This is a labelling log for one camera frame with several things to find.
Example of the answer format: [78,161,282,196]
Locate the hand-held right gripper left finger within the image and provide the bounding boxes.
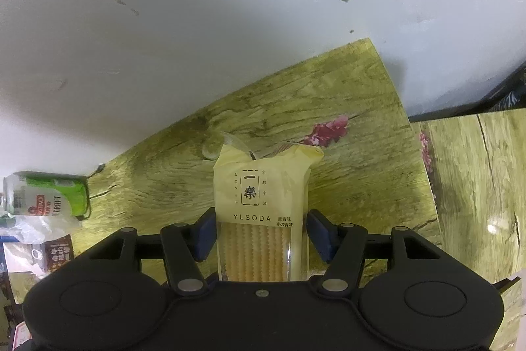
[86,208,217,295]

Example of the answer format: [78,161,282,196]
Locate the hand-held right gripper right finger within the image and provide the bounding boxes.
[306,208,438,296]

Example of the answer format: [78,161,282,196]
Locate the cream soda cracker packet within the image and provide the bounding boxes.
[213,131,324,282]

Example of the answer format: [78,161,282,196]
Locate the green wood-grain desktop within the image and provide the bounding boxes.
[8,38,442,302]

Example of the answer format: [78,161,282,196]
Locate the green wood-grain side table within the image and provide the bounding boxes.
[411,108,526,351]

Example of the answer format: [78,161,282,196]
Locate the green and white beer can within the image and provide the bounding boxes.
[3,171,91,218]

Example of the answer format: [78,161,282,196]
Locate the white plastic bag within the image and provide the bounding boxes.
[0,211,83,245]

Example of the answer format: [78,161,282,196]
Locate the crumpled white plastic wrap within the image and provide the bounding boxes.
[4,242,54,282]

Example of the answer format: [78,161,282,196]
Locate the long black carton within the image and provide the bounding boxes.
[487,61,526,115]

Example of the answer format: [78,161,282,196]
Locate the black cable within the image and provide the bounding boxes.
[74,163,107,222]

